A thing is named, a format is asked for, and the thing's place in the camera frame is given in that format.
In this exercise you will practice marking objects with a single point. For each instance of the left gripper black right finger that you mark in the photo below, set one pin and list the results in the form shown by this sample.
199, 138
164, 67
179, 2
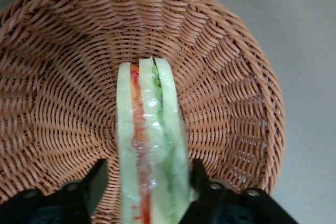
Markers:
231, 208

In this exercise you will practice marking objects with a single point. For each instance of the round brown wicker basket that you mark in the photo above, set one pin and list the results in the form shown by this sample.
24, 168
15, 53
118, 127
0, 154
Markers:
65, 77

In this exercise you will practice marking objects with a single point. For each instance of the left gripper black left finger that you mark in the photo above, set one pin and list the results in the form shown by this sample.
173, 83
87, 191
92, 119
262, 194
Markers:
65, 208

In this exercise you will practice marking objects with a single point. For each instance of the plastic-wrapped triangle sandwich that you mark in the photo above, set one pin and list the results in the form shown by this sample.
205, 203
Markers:
152, 142

